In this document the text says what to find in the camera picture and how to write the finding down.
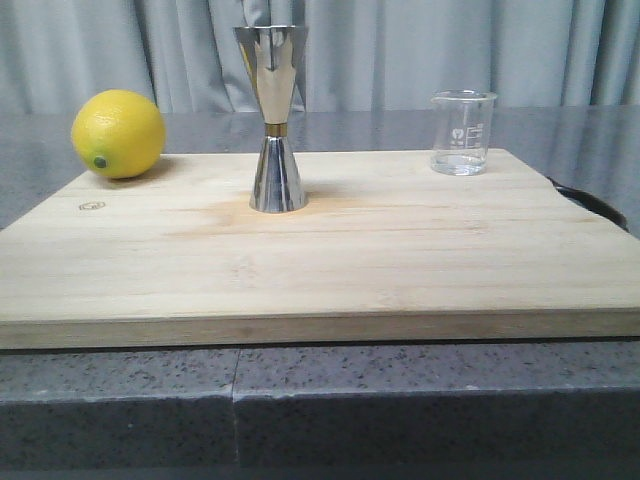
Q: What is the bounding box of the small glass beaker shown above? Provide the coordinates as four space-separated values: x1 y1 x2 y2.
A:
431 90 498 176

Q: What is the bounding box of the steel double jigger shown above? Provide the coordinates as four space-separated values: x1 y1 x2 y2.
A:
234 25 307 214

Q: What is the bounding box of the wooden cutting board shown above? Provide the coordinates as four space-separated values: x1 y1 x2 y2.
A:
1 149 639 349

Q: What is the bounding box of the grey curtain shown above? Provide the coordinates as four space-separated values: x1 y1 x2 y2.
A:
1 1 639 114

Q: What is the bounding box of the yellow lemon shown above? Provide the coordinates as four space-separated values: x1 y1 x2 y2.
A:
71 89 166 179

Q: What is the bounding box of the black board strap handle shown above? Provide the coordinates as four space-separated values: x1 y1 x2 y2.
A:
547 177 629 232

